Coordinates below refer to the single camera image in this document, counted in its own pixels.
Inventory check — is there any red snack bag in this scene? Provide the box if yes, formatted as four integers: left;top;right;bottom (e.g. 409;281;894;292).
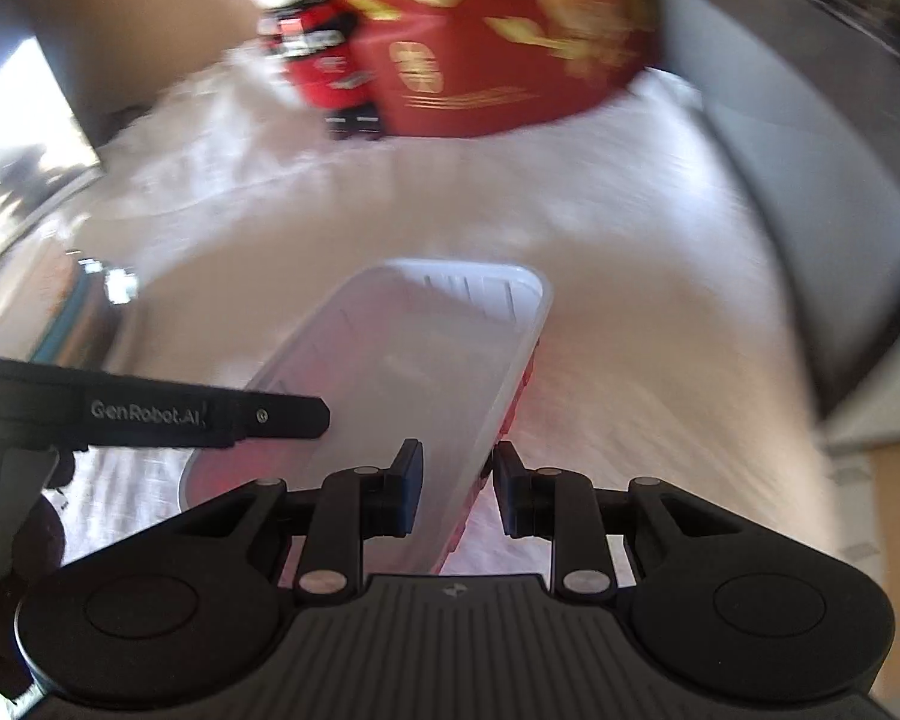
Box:
281;0;665;140

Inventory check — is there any white plastic tray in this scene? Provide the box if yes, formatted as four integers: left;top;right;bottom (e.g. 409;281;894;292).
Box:
178;259;554;577

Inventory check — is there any black computer monitor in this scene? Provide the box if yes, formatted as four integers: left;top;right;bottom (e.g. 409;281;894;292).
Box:
0;0;106;263

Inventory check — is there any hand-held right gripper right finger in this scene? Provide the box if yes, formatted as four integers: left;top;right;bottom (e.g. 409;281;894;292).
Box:
491;441;728;593

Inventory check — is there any stainless steel bowl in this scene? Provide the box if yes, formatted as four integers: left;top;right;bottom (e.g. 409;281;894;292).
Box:
75;256;140;368

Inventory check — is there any white textured cloth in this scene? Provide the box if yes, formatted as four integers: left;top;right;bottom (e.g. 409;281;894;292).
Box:
0;37;856;593

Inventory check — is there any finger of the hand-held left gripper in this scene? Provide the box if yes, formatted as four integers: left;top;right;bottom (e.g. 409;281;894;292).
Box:
210;392;331;445

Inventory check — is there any panda figurine in red suit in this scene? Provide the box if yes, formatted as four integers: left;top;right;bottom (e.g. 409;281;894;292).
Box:
236;0;387;143

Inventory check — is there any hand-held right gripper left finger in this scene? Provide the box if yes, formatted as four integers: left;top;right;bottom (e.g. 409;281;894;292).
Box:
176;439;426;593

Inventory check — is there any person's left hand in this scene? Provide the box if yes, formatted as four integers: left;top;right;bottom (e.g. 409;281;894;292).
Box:
0;496;70;698

